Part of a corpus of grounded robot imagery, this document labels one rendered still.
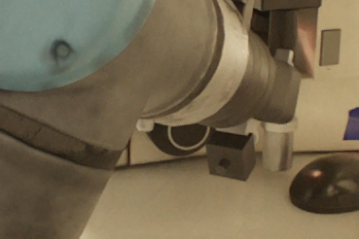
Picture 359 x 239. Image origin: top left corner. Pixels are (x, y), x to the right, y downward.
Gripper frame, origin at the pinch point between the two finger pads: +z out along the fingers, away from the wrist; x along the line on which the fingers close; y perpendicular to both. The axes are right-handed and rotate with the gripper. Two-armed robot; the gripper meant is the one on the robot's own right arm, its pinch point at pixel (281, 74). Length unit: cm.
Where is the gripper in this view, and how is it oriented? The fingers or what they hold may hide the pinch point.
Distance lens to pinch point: 65.3
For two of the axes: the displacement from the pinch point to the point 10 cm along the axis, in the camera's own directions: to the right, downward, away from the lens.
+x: 9.0, 1.4, -4.2
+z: 4.0, 1.4, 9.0
